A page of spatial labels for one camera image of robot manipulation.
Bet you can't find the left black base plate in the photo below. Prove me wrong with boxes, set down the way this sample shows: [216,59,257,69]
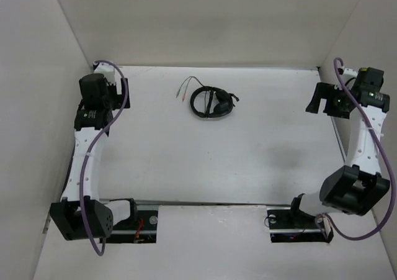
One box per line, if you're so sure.
[106,210,158,244]

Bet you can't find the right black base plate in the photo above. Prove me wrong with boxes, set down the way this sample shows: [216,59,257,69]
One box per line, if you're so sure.
[264,207,334,243]

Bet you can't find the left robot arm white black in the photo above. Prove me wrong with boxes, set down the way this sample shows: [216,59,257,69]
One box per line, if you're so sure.
[50,73,139,241]

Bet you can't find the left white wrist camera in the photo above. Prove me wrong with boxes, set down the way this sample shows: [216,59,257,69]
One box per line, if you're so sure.
[92,60,117,86]

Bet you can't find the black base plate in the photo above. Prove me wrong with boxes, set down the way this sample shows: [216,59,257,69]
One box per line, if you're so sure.
[106,210,158,244]
[264,207,334,243]

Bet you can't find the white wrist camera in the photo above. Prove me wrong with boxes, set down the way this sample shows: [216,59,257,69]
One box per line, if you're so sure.
[339,68,358,83]
[92,60,117,86]

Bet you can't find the black headphones with cable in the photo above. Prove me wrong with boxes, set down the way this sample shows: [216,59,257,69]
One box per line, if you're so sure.
[176,76,239,119]

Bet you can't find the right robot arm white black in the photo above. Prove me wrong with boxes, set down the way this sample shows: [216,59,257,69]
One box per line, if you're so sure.
[287,59,396,227]

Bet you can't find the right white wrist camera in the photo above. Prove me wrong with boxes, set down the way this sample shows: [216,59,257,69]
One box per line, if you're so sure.
[339,68,358,83]

